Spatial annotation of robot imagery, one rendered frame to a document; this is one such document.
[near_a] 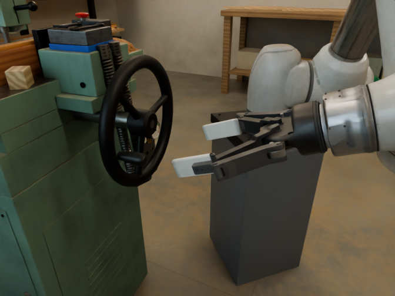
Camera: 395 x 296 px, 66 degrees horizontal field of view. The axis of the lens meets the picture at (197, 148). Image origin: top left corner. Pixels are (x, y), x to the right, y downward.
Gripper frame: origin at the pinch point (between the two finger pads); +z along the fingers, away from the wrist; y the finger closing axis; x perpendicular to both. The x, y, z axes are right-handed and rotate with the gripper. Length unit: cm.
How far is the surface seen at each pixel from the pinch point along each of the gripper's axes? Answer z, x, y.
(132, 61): 11.5, -16.5, -8.6
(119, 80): 12.2, -14.2, -3.4
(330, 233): -6, 91, -86
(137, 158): 12.2, -0.3, 0.9
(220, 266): 36, 76, -48
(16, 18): 37, -33, -11
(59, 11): 245, -88, -255
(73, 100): 27.0, -13.2, -5.4
